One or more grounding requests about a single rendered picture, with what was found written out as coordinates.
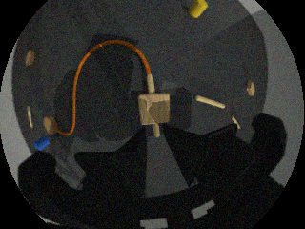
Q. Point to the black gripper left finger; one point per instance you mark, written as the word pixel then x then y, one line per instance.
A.
pixel 129 161

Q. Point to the blue cylinder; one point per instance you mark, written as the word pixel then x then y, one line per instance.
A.
pixel 41 143

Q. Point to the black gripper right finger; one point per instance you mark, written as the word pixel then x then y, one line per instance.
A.
pixel 191 150

